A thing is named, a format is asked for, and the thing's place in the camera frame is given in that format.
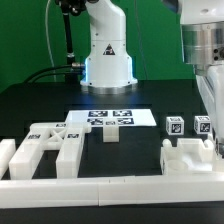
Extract white tagged base sheet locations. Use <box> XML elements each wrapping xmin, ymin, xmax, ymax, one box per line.
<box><xmin>65</xmin><ymin>109</ymin><xmax>156</xmax><ymax>127</ymax></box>

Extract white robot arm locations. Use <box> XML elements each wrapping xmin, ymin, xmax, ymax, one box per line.
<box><xmin>81</xmin><ymin>0</ymin><xmax>224</xmax><ymax>152</ymax></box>

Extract white cable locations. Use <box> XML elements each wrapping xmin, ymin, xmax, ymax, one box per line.
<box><xmin>44</xmin><ymin>0</ymin><xmax>58</xmax><ymax>83</ymax></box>

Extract white tagged cube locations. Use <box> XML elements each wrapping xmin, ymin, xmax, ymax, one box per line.
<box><xmin>166</xmin><ymin>116</ymin><xmax>184</xmax><ymax>135</ymax></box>
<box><xmin>194</xmin><ymin>116</ymin><xmax>211</xmax><ymax>134</ymax></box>

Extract white U-shaped fence wall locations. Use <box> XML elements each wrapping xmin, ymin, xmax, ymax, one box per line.
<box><xmin>0</xmin><ymin>138</ymin><xmax>224</xmax><ymax>210</ymax></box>

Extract white tagged cube right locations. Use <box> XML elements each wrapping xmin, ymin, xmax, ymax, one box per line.
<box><xmin>194</xmin><ymin>116</ymin><xmax>211</xmax><ymax>134</ymax></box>

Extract white chair back frame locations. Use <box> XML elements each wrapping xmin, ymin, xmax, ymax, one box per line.
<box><xmin>9</xmin><ymin>122</ymin><xmax>92</xmax><ymax>180</ymax></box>

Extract black cables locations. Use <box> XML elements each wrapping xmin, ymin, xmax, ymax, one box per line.
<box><xmin>22</xmin><ymin>61</ymin><xmax>86</xmax><ymax>84</ymax></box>

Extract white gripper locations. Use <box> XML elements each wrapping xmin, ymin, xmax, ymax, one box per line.
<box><xmin>196</xmin><ymin>65</ymin><xmax>224</xmax><ymax>157</ymax></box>

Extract white tagged cube left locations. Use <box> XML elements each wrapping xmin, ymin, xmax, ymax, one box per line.
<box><xmin>166</xmin><ymin>116</ymin><xmax>184</xmax><ymax>135</ymax></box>

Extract white chair seat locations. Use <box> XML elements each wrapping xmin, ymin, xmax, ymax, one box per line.
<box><xmin>160</xmin><ymin>138</ymin><xmax>224</xmax><ymax>176</ymax></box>

